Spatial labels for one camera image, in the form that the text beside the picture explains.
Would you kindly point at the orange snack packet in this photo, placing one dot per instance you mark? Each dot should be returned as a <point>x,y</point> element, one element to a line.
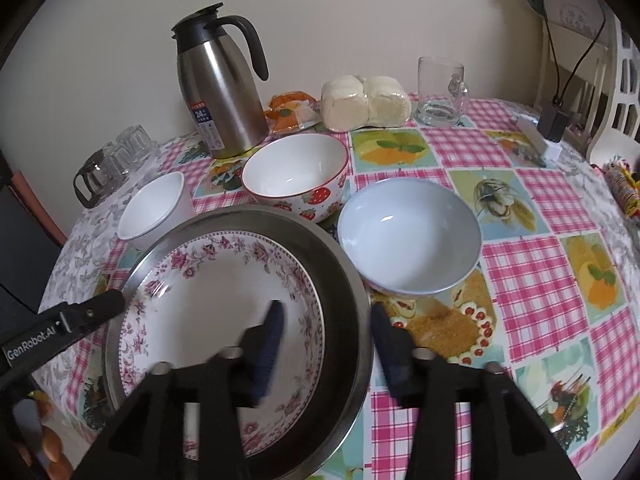
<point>292,112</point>

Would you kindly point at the paper bag on chair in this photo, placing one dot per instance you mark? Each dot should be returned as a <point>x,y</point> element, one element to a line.
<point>589,18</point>

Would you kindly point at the white lattice chair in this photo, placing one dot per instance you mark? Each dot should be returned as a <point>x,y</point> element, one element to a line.
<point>610,78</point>

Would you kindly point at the light blue bowl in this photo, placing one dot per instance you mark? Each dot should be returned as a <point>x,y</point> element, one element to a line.
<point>410,237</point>

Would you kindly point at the stainless steel thermos jug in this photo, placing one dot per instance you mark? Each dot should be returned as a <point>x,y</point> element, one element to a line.
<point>218,58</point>

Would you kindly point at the strawberry pattern bowl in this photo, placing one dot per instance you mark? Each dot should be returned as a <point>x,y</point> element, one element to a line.
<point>305,174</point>

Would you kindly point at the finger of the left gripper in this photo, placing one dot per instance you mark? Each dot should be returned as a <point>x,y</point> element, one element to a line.
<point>82,319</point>

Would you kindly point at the grey floral under cloth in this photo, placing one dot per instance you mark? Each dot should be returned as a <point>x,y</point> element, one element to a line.
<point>75,276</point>

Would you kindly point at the white power strip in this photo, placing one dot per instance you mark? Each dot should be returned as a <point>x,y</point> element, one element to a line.
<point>547,149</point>

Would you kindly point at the stainless steel round tray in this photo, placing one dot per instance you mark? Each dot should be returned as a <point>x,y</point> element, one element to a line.
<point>194,409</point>

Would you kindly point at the person's left hand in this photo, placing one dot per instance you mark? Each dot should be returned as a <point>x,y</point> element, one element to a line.
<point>40,447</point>

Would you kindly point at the clear drinking glass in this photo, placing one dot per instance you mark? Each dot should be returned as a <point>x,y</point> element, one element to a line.
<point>133,148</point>

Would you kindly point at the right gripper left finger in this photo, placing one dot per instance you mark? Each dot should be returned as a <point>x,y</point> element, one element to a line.
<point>260,346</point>

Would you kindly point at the colourful candy roll pack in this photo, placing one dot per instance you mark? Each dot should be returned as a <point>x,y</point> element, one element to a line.
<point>623,186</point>

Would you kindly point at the clear glass mug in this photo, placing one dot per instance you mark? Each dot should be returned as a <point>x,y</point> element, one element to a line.
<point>443,95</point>

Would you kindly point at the black power adapter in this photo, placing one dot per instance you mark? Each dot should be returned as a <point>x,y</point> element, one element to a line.
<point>552,122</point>

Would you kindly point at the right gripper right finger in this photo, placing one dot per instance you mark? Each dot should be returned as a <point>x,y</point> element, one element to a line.
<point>394,347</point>

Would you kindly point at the floral pink rimmed plate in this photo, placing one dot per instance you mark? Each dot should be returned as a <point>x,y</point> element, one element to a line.
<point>202,296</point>

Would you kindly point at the small white bowl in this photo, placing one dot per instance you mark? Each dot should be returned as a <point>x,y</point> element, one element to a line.
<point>156,209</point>

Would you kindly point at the bag of white buns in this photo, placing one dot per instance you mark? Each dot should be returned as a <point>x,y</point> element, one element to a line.
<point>349,103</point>

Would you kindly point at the glass teapot black handle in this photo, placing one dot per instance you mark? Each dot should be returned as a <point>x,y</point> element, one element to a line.
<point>98,177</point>

